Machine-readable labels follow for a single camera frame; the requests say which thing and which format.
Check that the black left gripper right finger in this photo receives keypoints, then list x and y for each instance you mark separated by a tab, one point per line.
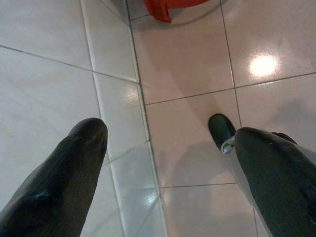
279	182

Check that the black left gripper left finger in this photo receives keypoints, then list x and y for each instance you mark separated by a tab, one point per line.
56	187

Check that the black robot foot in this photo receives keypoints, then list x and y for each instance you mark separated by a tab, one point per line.
221	127

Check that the red plastic stool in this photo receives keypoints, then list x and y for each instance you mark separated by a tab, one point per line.
170	6

